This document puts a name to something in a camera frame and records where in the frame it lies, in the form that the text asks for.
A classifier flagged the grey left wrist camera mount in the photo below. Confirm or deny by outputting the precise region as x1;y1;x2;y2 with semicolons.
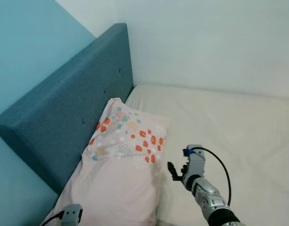
61;204;83;226

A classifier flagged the pale pink printed pillow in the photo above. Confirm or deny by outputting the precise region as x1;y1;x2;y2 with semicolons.
41;97;169;226

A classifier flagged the cream mattress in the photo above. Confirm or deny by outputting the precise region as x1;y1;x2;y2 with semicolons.
124;84;289;226

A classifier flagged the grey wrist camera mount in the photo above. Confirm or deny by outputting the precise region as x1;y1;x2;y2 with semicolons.
183;145;207;182
61;204;83;226

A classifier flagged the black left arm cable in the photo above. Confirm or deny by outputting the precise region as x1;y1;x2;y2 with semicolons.
40;212;65;226

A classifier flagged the blue upholstered headboard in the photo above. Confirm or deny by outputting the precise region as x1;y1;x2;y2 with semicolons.
0;23;134;195

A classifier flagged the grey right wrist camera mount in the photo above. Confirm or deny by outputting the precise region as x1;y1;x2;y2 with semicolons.
183;145;207;182

